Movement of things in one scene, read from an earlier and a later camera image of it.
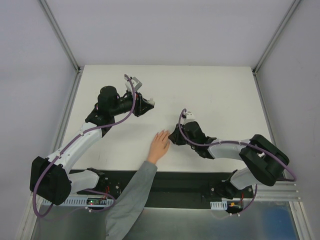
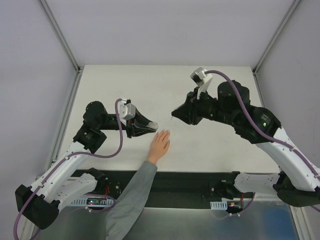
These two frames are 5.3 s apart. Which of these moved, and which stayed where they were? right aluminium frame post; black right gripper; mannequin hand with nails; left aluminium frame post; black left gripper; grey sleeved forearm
Moved: black left gripper; black right gripper
Stayed: left aluminium frame post; grey sleeved forearm; mannequin hand with nails; right aluminium frame post
